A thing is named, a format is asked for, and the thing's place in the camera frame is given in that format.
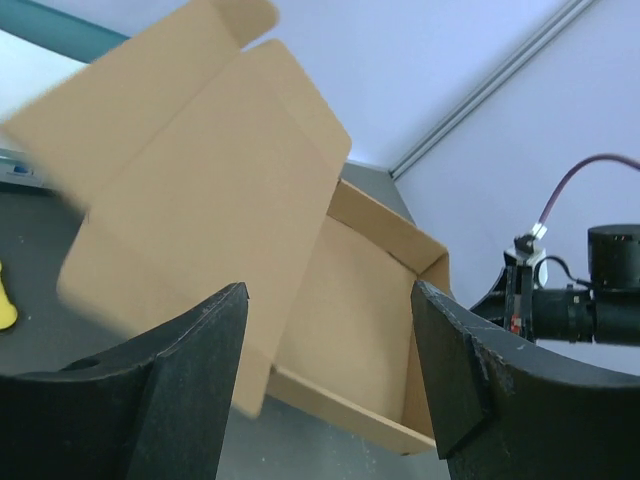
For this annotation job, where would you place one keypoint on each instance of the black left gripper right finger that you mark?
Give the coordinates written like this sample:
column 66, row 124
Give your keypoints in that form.
column 503, row 408

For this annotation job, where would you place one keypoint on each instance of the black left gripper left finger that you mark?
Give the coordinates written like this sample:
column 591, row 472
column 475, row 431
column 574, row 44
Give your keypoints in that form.
column 153, row 407

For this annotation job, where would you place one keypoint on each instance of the yellow bone-shaped eraser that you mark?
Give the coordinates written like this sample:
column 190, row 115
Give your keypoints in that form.
column 8, row 311

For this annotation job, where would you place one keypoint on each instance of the grey aluminium frame post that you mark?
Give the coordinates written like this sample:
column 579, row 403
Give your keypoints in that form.
column 517, row 59

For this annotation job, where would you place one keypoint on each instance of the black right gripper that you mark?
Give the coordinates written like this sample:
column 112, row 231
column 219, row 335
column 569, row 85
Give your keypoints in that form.
column 509, row 303

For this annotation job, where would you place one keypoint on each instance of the teal plastic basin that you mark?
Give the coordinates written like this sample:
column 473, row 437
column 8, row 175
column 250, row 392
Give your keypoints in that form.
column 58, row 32

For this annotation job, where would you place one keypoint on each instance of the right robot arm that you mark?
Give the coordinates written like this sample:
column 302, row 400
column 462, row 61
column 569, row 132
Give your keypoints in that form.
column 537, row 298

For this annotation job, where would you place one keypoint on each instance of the white paper sheet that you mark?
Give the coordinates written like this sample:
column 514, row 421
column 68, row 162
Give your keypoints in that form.
column 28, row 70

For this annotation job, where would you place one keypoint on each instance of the brown cardboard box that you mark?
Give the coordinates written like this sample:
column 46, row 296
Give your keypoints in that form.
column 202, row 155

